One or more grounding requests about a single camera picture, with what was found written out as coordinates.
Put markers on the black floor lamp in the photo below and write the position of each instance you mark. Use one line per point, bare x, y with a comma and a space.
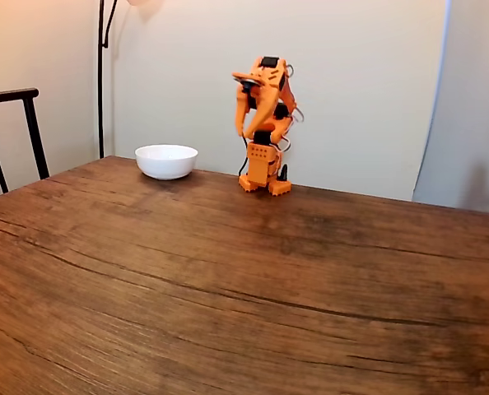
101, 82

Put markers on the black clamp knob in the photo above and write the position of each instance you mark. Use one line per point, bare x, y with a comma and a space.
284, 173

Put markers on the white bowl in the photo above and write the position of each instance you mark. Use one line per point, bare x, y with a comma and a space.
166, 161

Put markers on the black wooden chair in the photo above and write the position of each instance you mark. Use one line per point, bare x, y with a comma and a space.
30, 119

